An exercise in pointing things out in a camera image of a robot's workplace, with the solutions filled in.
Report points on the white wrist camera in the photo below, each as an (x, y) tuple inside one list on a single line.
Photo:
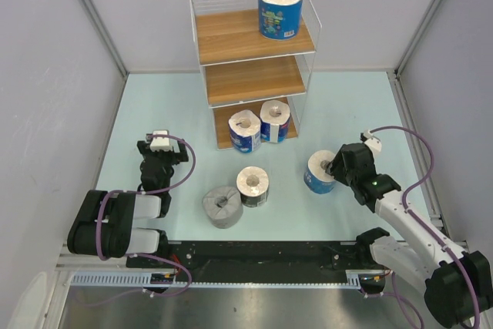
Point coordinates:
[(372, 142), (158, 140)]

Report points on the blue white-striped toilet roll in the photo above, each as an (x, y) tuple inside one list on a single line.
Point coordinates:
[(275, 121)]

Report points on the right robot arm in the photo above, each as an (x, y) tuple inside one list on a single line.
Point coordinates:
[(456, 285)]

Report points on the white slotted cable duct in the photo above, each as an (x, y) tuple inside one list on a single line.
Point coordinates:
[(115, 279)]

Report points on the white wire wooden shelf rack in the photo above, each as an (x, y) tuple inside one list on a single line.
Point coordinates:
[(242, 69)]

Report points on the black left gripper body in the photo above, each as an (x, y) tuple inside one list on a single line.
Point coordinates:
[(166, 158)]

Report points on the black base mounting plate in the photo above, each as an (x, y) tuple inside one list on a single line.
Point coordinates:
[(372, 281)]

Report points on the blue-wrapped toilet roll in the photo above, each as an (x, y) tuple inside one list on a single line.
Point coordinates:
[(315, 176)]

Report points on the blue cartoon-print toilet roll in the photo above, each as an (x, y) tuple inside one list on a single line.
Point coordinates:
[(279, 19)]

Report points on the black-wrapped toilet roll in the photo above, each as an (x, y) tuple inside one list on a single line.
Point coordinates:
[(253, 184)]

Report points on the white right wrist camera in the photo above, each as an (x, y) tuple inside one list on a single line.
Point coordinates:
[(372, 142)]

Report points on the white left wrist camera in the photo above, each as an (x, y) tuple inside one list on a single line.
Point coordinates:
[(158, 140)]

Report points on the grey toilet roll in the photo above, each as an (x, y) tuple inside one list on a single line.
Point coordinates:
[(223, 206)]

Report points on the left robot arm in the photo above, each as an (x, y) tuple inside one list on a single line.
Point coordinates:
[(103, 227)]

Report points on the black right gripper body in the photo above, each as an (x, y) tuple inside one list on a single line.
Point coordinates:
[(346, 176)]

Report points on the aluminium frame rail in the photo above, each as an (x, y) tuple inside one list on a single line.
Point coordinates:
[(196, 254)]

